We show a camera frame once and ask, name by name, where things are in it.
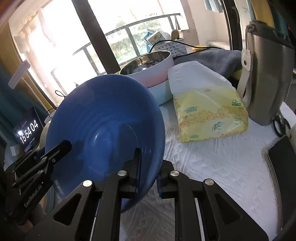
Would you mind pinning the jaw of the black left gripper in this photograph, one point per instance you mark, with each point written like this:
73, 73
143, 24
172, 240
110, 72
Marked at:
55, 152

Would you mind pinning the grey folded towel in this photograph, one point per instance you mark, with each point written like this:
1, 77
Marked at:
224, 62

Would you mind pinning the dark window frame post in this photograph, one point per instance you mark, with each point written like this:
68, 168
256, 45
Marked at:
96, 36

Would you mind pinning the white textured tablecloth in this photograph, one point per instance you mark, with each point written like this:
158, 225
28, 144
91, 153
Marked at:
236, 163

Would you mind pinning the person's left hand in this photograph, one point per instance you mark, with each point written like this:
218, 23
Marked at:
26, 227

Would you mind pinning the dark blue bowl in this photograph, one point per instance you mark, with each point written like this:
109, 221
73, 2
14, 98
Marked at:
105, 119

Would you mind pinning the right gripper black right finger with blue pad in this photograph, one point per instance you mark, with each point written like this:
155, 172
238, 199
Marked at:
203, 210

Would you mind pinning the tablet showing clock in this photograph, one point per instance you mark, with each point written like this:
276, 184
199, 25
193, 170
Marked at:
28, 130

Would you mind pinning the yellow tissue pack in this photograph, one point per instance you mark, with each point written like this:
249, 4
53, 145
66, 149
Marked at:
207, 105

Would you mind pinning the black scissors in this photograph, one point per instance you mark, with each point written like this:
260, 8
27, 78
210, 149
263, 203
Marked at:
281, 126

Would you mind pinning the light blue bowl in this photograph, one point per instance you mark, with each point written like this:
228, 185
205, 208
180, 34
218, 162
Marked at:
161, 92

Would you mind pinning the small cardboard box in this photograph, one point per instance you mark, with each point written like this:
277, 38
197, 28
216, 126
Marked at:
15, 151

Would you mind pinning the teal curtain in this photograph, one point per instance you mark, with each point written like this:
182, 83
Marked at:
14, 104

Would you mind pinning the white lamp base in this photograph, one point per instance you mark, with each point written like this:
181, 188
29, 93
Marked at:
43, 136

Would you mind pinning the black phone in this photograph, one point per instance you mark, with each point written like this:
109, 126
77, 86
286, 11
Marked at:
282, 158

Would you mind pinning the white storage basket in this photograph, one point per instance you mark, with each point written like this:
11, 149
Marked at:
175, 48

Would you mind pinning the pink steel-lined bowl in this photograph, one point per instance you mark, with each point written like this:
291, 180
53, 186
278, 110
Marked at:
149, 69

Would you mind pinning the balcony railing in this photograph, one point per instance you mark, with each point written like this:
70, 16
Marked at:
127, 41

